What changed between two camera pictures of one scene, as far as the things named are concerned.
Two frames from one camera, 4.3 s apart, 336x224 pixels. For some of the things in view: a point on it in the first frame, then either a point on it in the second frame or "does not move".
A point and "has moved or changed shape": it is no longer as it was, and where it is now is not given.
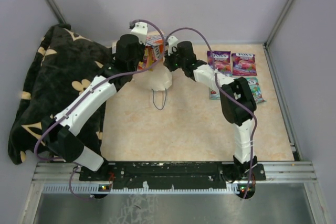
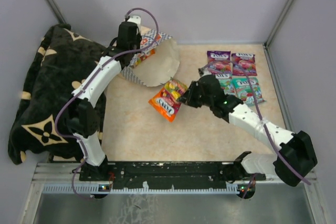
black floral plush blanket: x=61 y=63 does not move
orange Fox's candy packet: x=153 y=52 → x=166 y=100
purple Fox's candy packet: x=244 y=64 does not move
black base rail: x=174 y=174 does not move
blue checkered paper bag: x=156 y=78 has moved or changed shape
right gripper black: x=167 y=61 → x=193 y=86
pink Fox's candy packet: x=221 y=60 does not move
